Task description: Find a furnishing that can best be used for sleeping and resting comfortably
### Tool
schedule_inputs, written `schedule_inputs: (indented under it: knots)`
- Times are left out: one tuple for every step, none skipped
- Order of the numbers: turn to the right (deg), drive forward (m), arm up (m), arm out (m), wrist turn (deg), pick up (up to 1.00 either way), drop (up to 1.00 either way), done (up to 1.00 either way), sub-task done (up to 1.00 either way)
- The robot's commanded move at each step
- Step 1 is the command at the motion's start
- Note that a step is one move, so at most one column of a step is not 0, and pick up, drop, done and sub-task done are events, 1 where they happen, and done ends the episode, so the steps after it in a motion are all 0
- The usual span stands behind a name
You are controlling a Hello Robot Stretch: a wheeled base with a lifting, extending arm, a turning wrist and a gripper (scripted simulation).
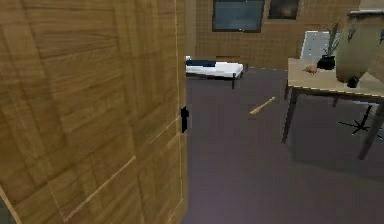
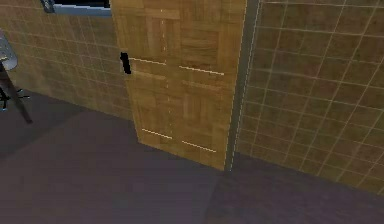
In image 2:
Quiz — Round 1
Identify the wooden room door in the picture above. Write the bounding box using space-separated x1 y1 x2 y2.
109 0 248 172

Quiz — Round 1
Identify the grey framed window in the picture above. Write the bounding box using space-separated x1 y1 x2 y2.
39 0 112 18

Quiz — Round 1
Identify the black door handle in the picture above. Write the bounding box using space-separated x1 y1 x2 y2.
119 51 132 75

